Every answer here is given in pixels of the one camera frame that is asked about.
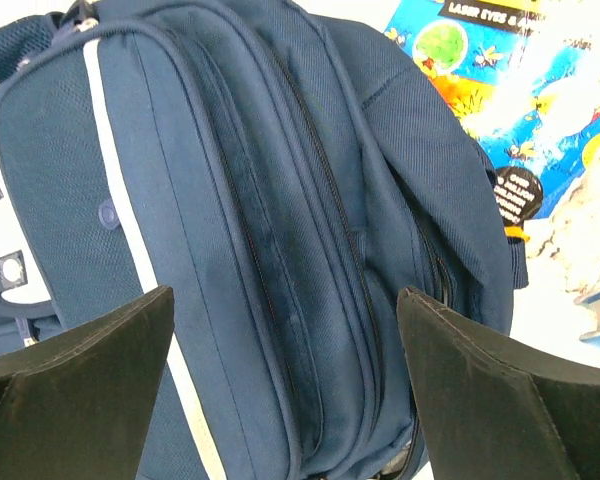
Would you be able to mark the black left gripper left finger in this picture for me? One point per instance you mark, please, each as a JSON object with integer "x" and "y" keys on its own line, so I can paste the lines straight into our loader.
{"x": 79, "y": 405}

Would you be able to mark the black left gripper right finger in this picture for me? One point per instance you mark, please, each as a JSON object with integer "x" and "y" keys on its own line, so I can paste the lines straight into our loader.
{"x": 491, "y": 407}

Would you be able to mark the navy blue student backpack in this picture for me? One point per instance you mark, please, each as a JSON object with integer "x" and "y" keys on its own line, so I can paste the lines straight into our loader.
{"x": 288, "y": 175}

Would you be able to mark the yellow orange paperback book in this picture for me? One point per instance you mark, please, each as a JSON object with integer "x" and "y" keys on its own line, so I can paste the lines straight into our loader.
{"x": 523, "y": 78}

